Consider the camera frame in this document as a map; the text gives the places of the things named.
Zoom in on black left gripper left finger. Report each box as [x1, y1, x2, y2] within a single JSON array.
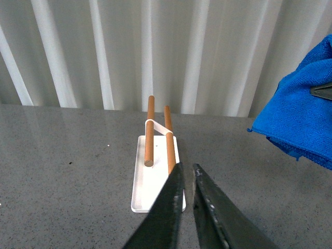
[[123, 163, 184, 248]]

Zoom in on blue microfiber cloth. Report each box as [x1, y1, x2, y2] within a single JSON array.
[[248, 35, 331, 169]]

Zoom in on white rack with wooden bars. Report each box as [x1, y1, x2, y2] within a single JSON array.
[[131, 95, 179, 213]]

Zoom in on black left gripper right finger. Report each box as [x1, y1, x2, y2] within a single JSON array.
[[193, 163, 277, 248]]

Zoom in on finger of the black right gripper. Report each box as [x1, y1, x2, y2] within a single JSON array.
[[310, 82, 332, 100]]

